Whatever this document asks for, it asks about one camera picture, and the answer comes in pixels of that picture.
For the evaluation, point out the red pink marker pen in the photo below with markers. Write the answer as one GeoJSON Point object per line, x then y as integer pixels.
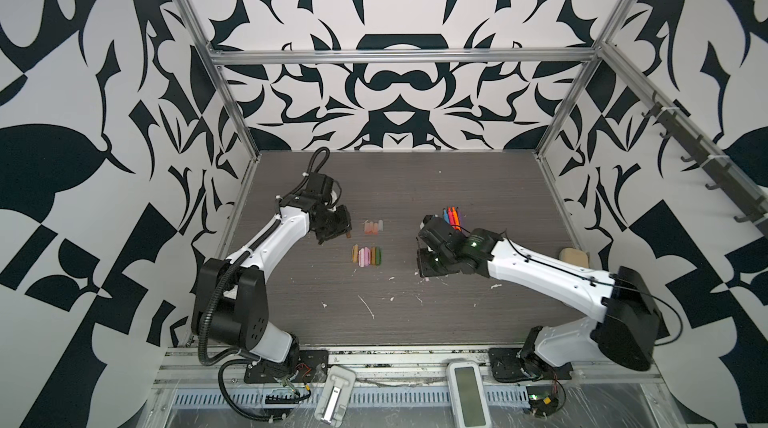
{"type": "Point", "coordinates": [452, 217]}

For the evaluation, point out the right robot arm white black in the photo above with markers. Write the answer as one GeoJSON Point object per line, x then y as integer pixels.
{"type": "Point", "coordinates": [620, 319]}

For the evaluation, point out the small green led circuit board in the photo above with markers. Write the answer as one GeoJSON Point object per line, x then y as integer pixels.
{"type": "Point", "coordinates": [545, 401]}

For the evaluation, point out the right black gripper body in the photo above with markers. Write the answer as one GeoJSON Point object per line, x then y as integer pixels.
{"type": "Point", "coordinates": [430, 263]}

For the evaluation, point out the orange marker pen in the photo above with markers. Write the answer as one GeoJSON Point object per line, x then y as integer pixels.
{"type": "Point", "coordinates": [456, 217]}

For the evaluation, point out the white handheld display device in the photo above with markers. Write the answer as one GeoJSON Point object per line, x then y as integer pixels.
{"type": "Point", "coordinates": [467, 395]}

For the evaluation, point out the black coat hook rail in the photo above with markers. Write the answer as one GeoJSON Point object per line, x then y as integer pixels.
{"type": "Point", "coordinates": [702, 152]}

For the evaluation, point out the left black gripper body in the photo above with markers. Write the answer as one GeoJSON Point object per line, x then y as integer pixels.
{"type": "Point", "coordinates": [334, 222]}

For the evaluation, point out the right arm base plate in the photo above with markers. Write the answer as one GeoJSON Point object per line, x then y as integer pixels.
{"type": "Point", "coordinates": [508, 365]}

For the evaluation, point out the beige whiteboard eraser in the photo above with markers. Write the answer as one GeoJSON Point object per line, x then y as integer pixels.
{"type": "Point", "coordinates": [575, 257]}

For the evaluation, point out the aluminium frame front rail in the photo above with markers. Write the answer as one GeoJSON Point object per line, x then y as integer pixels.
{"type": "Point", "coordinates": [395, 365]}

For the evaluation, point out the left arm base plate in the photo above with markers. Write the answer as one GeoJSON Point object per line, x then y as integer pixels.
{"type": "Point", "coordinates": [310, 366]}

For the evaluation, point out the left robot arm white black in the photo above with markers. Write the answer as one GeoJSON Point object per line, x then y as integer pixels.
{"type": "Point", "coordinates": [231, 314]}

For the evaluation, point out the white grey remote device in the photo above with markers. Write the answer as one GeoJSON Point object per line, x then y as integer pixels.
{"type": "Point", "coordinates": [335, 396]}

